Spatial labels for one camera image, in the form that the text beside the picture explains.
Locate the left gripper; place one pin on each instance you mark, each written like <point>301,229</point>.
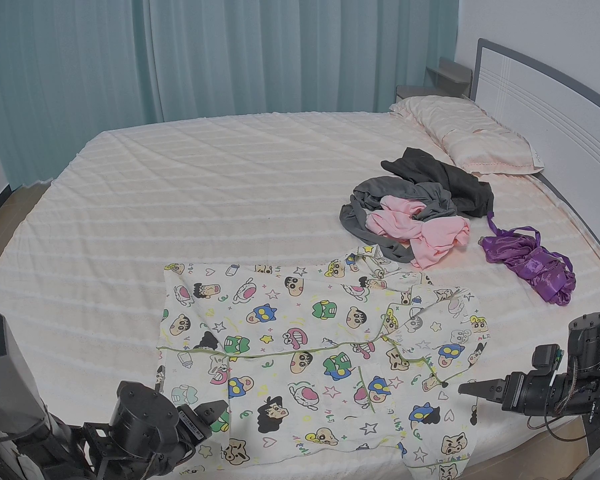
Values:
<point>195,425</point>

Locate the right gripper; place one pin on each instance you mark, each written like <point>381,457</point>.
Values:
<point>527,395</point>

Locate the white printed pyjama top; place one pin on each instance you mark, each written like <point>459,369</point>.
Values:
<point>305,343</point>

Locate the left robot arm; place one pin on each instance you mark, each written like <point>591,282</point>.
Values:
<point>140,413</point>

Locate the bed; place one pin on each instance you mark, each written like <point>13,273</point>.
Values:
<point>205,178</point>

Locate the purple garment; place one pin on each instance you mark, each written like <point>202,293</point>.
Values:
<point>530,263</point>

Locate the pink garment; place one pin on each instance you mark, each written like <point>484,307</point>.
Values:
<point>430,233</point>

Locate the black garment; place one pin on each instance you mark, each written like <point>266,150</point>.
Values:
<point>455,183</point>

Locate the grey garment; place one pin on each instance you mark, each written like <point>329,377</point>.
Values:
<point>375,190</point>

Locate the grey bedside table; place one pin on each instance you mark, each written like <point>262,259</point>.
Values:
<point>445,75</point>

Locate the blue-green curtain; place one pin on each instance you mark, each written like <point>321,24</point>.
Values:
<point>305,38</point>
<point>65,68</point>

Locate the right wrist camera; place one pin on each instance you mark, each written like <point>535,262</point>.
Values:
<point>545,358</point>

